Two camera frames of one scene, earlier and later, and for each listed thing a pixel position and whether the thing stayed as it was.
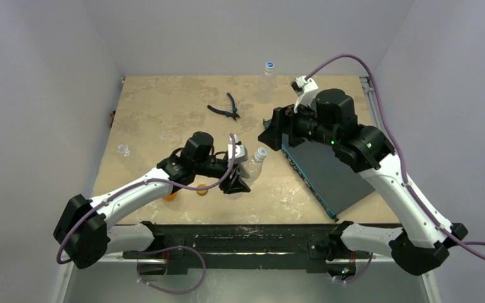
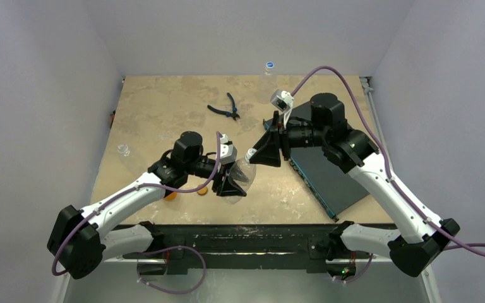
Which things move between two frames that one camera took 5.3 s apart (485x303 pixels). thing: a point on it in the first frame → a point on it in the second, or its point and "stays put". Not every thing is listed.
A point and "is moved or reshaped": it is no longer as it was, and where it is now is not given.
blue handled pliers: (227, 113) stays put
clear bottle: (249, 170) is moved or reshaped
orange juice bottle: (170, 197) stays put
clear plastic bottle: (267, 85) stays put
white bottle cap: (261, 154) is moved or reshaped
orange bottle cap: (202, 192) stays put
